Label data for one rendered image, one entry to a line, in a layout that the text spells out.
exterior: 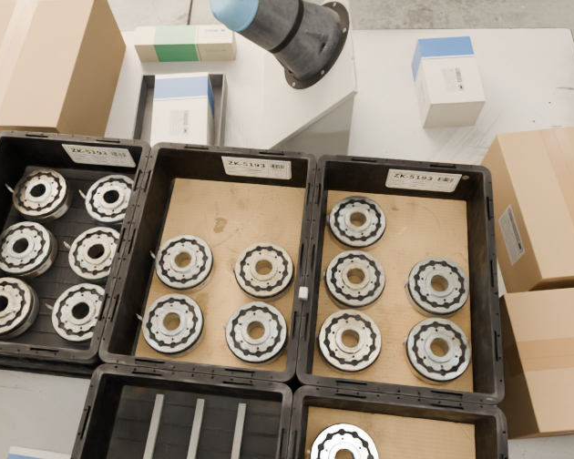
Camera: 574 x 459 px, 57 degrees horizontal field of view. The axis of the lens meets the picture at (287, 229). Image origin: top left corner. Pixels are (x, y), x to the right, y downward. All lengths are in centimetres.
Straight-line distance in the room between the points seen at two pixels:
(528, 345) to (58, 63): 103
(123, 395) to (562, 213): 82
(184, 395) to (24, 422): 35
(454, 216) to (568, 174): 23
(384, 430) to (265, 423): 19
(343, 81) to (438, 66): 33
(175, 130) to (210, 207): 23
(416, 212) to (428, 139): 29
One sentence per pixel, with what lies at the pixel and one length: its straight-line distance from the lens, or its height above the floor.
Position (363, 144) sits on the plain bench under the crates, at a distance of 125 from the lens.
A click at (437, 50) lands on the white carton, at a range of 133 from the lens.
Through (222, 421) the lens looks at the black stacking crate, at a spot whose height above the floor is 83.
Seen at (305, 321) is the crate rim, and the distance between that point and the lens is 84.
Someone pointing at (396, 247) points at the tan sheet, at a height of 83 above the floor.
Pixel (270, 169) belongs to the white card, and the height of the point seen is 89.
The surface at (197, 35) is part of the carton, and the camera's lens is 141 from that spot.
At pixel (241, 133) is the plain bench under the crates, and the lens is 127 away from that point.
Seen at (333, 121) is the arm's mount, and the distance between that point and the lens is 108.
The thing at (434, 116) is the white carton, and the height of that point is 75.
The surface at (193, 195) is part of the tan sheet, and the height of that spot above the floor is 83.
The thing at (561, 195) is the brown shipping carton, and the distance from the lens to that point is 109.
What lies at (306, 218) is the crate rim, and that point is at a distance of 89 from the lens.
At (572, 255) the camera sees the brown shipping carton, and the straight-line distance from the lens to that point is 104.
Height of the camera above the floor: 173
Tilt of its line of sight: 65 degrees down
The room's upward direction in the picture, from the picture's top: 4 degrees counter-clockwise
